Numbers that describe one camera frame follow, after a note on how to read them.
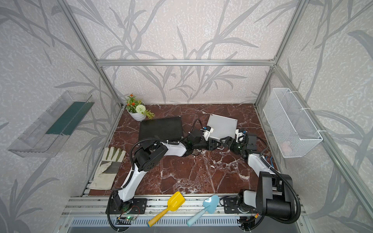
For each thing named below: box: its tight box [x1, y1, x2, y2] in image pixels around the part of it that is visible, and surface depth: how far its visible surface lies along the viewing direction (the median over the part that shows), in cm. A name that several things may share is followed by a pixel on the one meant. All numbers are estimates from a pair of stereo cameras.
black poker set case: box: [138, 116, 184, 142], surface depth 106 cm
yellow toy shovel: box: [147, 191, 186, 228], surface depth 77 cm
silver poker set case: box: [206, 113, 238, 142], surface depth 104 cm
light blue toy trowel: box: [186, 195, 220, 227], surface depth 75 cm
